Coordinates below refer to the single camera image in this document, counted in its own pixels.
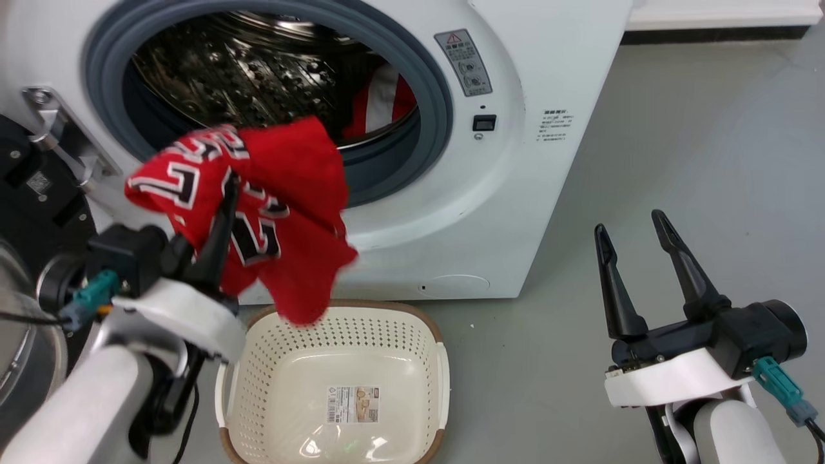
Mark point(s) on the steel washing machine drum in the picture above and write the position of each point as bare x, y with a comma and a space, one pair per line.
245, 71

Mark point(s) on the white cabinet base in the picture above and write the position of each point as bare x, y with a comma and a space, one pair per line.
722, 16

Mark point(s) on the cream perforated laundry basket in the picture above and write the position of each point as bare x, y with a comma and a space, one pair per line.
303, 386

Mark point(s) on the black door latch socket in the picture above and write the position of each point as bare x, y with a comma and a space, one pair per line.
484, 122

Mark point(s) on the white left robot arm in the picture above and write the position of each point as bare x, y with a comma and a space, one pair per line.
77, 406

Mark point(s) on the red and white garment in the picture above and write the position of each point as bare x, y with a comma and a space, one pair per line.
381, 100

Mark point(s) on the paper label with barcode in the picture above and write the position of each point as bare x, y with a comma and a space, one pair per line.
352, 404

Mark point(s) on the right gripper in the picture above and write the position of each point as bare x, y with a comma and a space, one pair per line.
741, 338

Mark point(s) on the white front-load washing machine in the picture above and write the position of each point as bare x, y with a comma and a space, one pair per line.
515, 193

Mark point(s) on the red basketball jersey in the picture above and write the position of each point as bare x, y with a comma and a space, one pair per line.
296, 193

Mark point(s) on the grey rubber door gasket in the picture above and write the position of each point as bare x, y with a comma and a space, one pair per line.
425, 103

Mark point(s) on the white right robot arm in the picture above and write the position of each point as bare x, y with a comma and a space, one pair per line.
728, 432

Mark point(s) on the dark round washing machine door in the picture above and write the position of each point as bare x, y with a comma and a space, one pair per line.
32, 212

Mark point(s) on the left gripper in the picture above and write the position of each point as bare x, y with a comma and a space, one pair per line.
193, 319

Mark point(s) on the metal door hinge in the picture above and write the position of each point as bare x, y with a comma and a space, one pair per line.
58, 138

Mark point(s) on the grey warning sticker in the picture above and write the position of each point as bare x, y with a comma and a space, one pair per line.
463, 62

